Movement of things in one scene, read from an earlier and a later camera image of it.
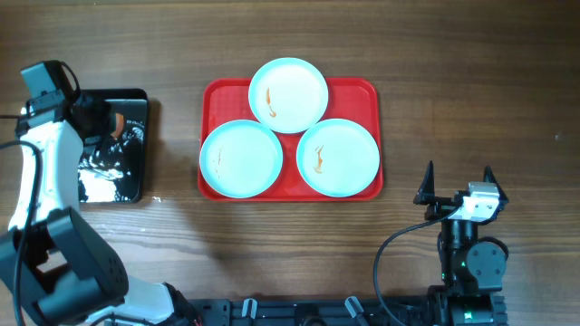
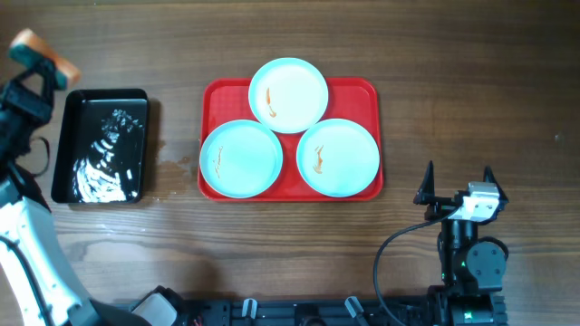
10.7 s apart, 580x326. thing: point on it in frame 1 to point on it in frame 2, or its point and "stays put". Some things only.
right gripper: (445, 201) stays put
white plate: (288, 95) stays put
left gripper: (89, 113) to (27, 97)
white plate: (241, 158) stays put
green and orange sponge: (119, 126) to (27, 48)
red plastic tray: (352, 99) stays put
